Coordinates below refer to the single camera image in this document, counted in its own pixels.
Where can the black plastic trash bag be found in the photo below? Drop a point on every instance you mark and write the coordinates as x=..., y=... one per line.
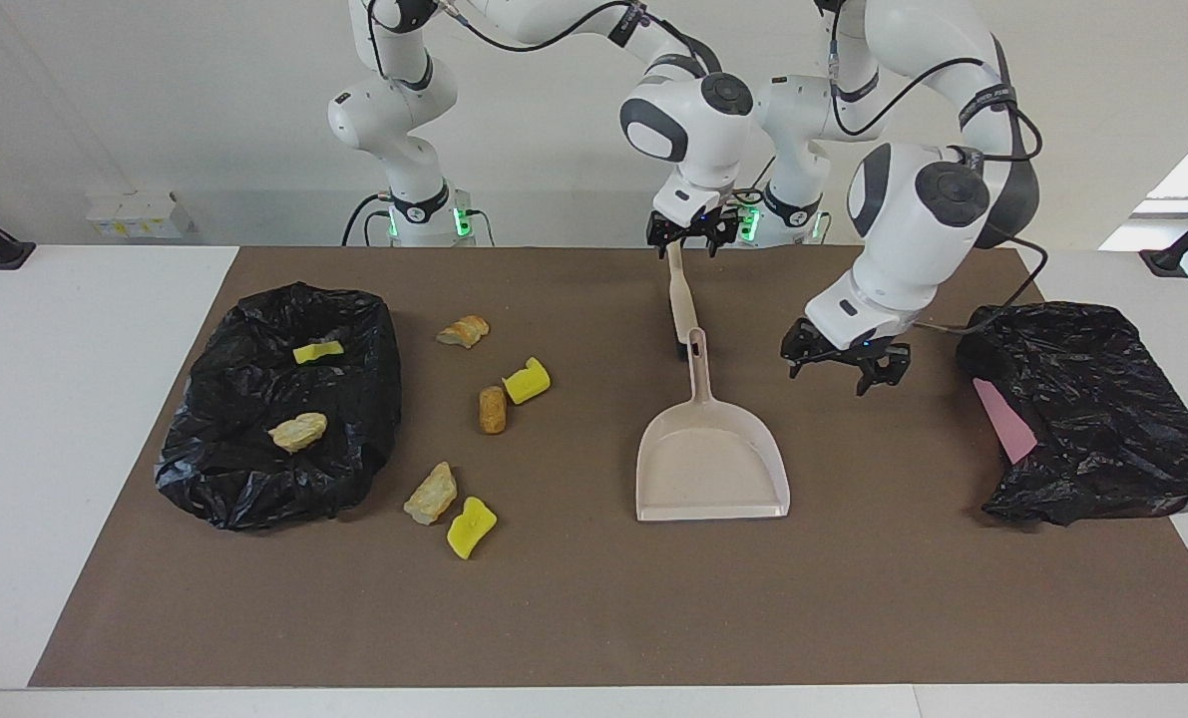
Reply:
x=1102, y=419

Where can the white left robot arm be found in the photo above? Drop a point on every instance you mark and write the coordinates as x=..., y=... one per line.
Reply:
x=913, y=219

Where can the yellow sponge piece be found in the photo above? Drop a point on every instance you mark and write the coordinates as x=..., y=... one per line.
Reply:
x=527, y=382
x=317, y=352
x=471, y=527

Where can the right black trash bag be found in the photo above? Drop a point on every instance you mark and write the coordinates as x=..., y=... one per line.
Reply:
x=234, y=479

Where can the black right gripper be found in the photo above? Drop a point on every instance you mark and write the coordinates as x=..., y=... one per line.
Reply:
x=695, y=221

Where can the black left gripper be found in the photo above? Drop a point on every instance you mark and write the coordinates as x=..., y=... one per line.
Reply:
x=853, y=349

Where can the beige plastic dustpan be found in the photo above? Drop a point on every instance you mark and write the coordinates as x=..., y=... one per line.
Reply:
x=713, y=469

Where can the striped bread piece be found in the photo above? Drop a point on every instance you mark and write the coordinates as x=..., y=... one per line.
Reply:
x=297, y=432
x=463, y=331

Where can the brown table mat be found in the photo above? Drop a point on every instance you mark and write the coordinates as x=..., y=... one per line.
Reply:
x=594, y=598

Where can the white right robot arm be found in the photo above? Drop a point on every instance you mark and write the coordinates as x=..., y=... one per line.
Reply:
x=688, y=115

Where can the pale beige food chunk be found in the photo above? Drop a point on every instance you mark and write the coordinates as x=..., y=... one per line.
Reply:
x=431, y=494

